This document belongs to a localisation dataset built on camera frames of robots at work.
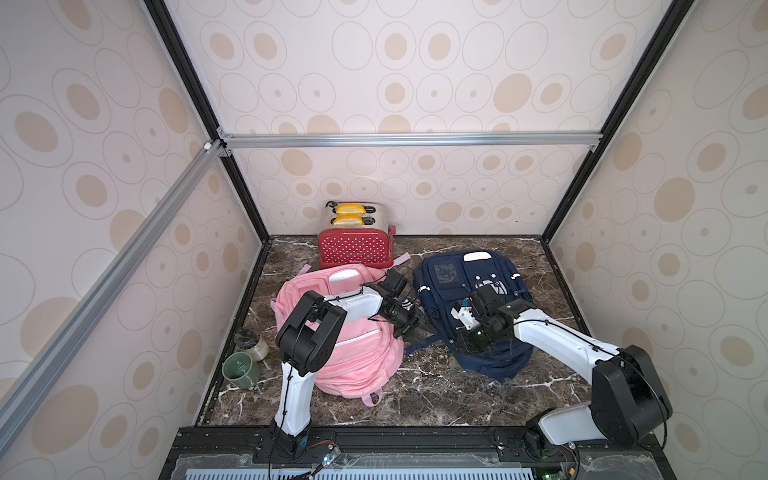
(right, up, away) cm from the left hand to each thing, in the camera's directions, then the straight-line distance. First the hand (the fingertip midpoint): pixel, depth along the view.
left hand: (437, 333), depth 83 cm
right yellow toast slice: (-27, +33, +14) cm, 45 cm away
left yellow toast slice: (-27, +38, +18) cm, 50 cm away
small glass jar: (-52, -1, -2) cm, 52 cm away
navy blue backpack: (+5, +14, +19) cm, 24 cm away
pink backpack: (-20, -8, 0) cm, 22 cm away
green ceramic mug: (-55, -11, +1) cm, 56 cm away
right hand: (+5, -6, 0) cm, 8 cm away
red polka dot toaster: (-24, +29, +15) cm, 41 cm away
